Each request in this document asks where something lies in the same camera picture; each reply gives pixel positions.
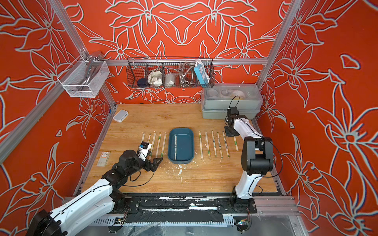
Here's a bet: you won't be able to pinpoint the metal tongs in bin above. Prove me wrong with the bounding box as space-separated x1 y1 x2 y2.
78 56 100 91

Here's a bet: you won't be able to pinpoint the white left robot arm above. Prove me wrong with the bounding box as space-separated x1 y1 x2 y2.
26 148 163 236

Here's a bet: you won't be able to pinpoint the clear plastic wall bin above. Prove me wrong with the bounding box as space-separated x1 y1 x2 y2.
58 52 110 98

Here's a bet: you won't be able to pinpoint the teal plastic storage box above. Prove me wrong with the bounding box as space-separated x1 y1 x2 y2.
167 128 195 164

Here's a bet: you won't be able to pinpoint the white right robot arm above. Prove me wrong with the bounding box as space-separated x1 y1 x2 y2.
225 107 274 212

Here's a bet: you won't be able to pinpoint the small clear plastic case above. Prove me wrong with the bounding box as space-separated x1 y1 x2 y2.
96 151 111 167

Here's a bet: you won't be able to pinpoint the black wire wall basket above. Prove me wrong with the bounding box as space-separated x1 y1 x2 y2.
126 57 215 89

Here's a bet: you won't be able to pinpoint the white network switch box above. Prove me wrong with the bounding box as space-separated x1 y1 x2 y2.
113 109 129 123

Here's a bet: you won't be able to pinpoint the grey lidded plastic container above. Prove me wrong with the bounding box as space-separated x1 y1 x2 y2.
201 84 263 120

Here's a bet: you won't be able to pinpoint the light blue box in basket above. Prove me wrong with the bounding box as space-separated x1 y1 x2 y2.
194 60 210 87

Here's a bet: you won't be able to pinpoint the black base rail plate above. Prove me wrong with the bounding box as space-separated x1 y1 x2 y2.
105 193 257 224

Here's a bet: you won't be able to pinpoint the white crumpled bag in basket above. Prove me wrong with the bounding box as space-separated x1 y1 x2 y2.
147 70 163 86

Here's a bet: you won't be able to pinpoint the metal ring in basket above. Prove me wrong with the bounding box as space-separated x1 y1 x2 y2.
180 61 195 87

